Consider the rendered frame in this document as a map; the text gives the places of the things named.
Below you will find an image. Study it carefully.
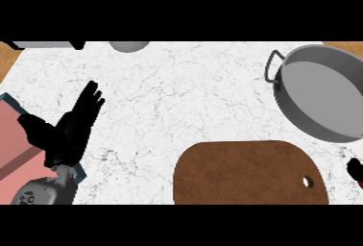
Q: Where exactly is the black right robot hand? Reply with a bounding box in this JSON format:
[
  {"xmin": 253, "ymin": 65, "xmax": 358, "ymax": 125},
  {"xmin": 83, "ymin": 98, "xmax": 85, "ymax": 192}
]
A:
[{"xmin": 346, "ymin": 157, "xmax": 363, "ymax": 190}]

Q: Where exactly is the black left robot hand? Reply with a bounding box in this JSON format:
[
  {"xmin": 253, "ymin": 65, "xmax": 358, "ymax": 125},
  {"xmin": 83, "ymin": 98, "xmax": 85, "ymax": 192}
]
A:
[{"xmin": 18, "ymin": 80, "xmax": 107, "ymax": 168}]

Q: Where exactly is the brown wooden cutting board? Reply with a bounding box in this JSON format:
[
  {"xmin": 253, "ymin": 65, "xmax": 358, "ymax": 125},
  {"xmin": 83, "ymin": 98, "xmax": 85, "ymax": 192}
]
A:
[{"xmin": 172, "ymin": 139, "xmax": 331, "ymax": 206}]

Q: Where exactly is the grey metal pot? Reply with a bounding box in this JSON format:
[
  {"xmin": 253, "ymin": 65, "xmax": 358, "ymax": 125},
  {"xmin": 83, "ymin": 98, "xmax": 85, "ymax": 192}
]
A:
[{"xmin": 265, "ymin": 43, "xmax": 363, "ymax": 144}]

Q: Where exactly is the pink placemat with teal edge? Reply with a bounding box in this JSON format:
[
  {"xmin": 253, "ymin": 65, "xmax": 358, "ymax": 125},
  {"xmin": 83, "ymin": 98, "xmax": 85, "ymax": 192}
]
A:
[{"xmin": 0, "ymin": 91, "xmax": 89, "ymax": 206}]

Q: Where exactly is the grey and black appliance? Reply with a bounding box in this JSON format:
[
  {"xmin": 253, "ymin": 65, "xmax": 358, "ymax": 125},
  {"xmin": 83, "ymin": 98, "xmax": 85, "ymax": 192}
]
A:
[{"xmin": 2, "ymin": 41, "xmax": 88, "ymax": 51}]

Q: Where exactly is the grey rounded object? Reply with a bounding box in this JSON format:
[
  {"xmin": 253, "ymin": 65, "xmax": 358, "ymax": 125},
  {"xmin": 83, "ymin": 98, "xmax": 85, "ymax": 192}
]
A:
[{"xmin": 108, "ymin": 41, "xmax": 153, "ymax": 54}]

